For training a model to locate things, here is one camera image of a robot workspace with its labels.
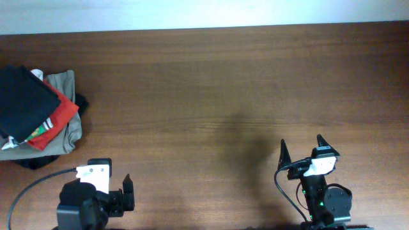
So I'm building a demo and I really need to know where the dark green t-shirt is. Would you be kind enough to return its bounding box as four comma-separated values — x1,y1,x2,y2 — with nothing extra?
0,65,62,144

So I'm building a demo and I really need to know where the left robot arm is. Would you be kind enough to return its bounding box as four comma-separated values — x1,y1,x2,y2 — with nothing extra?
56,158,135,230

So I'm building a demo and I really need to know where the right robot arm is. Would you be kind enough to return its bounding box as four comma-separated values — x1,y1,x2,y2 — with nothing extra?
274,134,352,229

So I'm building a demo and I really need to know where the beige folded t-shirt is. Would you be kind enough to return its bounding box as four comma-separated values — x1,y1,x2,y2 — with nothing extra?
1,70,82,160

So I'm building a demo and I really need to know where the black folded garment bottom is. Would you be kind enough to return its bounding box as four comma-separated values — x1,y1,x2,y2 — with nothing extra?
13,93,89,170

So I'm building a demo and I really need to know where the red folded t-shirt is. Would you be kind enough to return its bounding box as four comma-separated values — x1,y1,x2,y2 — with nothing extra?
27,82,79,151

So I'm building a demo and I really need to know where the white t-shirt with print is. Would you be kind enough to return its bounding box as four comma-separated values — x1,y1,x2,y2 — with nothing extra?
0,68,54,151

